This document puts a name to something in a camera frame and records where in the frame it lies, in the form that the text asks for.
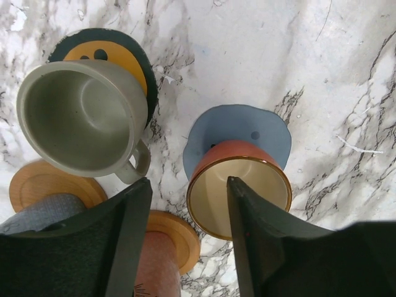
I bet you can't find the orange wooden coaster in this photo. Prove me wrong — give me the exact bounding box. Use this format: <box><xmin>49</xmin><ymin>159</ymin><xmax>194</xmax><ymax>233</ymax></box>
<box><xmin>9</xmin><ymin>160</ymin><xmax>108</xmax><ymax>212</ymax></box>

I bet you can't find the olive green small mug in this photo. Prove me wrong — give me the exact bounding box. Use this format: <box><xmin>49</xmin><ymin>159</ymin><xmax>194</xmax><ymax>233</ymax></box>
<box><xmin>16</xmin><ymin>59</ymin><xmax>151</xmax><ymax>184</ymax></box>

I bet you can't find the blue round coaster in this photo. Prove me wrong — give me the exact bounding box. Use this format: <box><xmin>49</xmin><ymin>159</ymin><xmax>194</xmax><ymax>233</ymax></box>
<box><xmin>183</xmin><ymin>105</ymin><xmax>292</xmax><ymax>179</ymax></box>

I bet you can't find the grey white mug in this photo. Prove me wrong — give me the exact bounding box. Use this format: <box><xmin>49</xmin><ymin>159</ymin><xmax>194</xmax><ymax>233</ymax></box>
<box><xmin>1</xmin><ymin>193</ymin><xmax>87</xmax><ymax>235</ymax></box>

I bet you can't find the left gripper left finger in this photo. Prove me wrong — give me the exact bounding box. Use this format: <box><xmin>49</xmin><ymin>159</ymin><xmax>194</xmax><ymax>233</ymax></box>
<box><xmin>1</xmin><ymin>178</ymin><xmax>152</xmax><ymax>296</ymax></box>

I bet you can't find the orange topped blue cup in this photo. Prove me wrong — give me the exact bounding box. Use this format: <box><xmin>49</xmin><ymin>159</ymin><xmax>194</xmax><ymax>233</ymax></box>
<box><xmin>186</xmin><ymin>140</ymin><xmax>292</xmax><ymax>241</ymax></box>

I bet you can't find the pink handled white mug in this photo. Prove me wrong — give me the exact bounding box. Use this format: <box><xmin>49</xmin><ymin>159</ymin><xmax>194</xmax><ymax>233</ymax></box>
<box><xmin>134</xmin><ymin>232</ymin><xmax>181</xmax><ymax>297</ymax></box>

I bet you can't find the light wooden coaster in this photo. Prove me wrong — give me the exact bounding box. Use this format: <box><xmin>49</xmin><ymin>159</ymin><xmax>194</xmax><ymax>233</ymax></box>
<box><xmin>146</xmin><ymin>210</ymin><xmax>200</xmax><ymax>275</ymax></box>

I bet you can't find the black orange face coaster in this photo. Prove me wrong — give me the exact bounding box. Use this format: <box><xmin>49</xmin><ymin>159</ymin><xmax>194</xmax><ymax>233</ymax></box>
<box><xmin>48</xmin><ymin>28</ymin><xmax>158</xmax><ymax>123</ymax></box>

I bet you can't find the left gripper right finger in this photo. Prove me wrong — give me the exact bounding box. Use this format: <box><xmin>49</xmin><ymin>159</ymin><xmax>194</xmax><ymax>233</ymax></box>
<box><xmin>226</xmin><ymin>177</ymin><xmax>395</xmax><ymax>296</ymax></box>

